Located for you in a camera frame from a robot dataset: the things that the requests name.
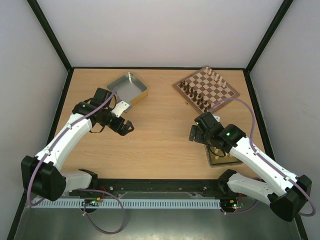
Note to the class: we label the white slotted cable duct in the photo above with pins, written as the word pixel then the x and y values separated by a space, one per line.
pixel 77 203

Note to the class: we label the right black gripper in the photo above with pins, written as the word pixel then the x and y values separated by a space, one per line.
pixel 196 135

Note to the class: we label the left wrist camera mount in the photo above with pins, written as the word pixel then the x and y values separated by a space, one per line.
pixel 120 108

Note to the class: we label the wooden chess board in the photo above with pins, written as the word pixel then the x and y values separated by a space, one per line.
pixel 204 88

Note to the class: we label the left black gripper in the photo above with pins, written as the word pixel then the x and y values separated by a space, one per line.
pixel 123 131

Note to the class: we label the gold tin with pieces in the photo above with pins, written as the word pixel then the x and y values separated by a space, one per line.
pixel 218 158

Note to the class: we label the black aluminium frame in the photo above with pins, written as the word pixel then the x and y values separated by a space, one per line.
pixel 284 7

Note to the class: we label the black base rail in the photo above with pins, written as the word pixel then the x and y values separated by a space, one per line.
pixel 203 187

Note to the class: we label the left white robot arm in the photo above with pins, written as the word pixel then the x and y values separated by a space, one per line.
pixel 41 174

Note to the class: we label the silver metal tin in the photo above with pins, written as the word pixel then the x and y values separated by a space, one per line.
pixel 129 88

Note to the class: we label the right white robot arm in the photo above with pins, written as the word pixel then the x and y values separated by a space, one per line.
pixel 283 191

